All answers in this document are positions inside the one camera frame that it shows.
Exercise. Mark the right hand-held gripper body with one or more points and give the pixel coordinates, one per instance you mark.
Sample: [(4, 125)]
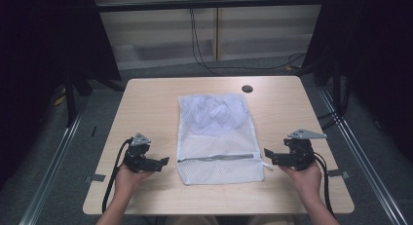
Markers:
[(300, 152)]

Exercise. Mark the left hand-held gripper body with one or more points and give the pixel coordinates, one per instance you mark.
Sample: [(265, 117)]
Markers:
[(138, 153)]

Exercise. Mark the white mesh laundry bag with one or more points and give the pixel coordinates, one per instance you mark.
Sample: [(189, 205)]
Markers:
[(220, 150)]

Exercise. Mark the person's left hand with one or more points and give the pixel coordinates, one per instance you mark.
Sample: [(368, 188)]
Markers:
[(127, 181)]

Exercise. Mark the person's right hand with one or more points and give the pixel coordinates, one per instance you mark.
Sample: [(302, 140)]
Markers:
[(303, 182)]

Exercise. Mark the grey tape strip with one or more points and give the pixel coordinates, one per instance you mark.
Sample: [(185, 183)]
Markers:
[(94, 178), (337, 173)]

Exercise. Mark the black floor tape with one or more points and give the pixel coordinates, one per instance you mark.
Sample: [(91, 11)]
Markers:
[(94, 131)]

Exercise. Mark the white garment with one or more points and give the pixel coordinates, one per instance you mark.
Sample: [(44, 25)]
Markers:
[(211, 113)]

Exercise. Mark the black table grommet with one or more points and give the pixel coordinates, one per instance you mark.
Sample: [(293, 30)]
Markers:
[(247, 88)]

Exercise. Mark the person's legs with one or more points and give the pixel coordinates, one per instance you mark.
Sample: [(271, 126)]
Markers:
[(227, 220)]

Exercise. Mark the black stand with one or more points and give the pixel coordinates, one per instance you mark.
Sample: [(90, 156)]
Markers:
[(70, 101)]

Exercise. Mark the yellow object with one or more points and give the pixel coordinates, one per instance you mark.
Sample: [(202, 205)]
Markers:
[(60, 98)]

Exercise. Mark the black curtain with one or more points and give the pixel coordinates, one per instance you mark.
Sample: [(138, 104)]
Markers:
[(39, 72), (376, 62)]

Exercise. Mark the black horizontal bar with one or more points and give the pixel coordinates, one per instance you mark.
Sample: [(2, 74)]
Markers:
[(207, 4)]

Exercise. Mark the metal floor rail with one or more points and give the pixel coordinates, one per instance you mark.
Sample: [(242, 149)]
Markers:
[(52, 173), (363, 160)]

